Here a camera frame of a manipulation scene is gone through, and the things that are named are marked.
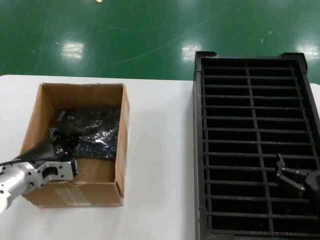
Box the brown cardboard box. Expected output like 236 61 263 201
11 82 131 208

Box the black slotted plastic container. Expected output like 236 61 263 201
192 50 320 238

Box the grey antistatic bag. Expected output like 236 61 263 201
74 125 120 161

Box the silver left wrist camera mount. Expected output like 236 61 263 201
29 156 80 190

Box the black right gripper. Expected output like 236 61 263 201
274 153 320 198

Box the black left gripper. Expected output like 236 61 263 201
13 127 72 162

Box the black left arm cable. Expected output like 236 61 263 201
0 159 35 167

